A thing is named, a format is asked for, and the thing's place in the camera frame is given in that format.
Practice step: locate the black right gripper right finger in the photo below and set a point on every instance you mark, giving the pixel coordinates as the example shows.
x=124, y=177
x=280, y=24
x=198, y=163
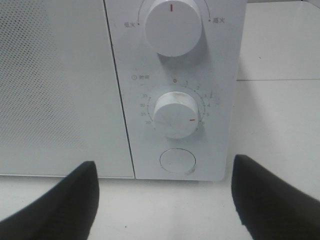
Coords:
x=269, y=207

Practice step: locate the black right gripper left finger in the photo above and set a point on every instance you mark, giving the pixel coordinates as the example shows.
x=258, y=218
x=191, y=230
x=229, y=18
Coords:
x=66, y=212

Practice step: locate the round white door button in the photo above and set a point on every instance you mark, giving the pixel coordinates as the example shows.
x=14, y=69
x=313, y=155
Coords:
x=177, y=160

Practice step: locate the white timer knob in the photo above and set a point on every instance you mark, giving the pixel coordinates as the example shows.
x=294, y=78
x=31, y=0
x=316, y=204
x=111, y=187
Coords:
x=175, y=115

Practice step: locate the white microwave oven body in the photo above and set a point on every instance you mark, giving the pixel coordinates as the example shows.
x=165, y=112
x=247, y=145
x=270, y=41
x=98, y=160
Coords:
x=208, y=73

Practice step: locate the upper white power knob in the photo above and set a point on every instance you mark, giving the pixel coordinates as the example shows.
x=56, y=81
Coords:
x=173, y=27

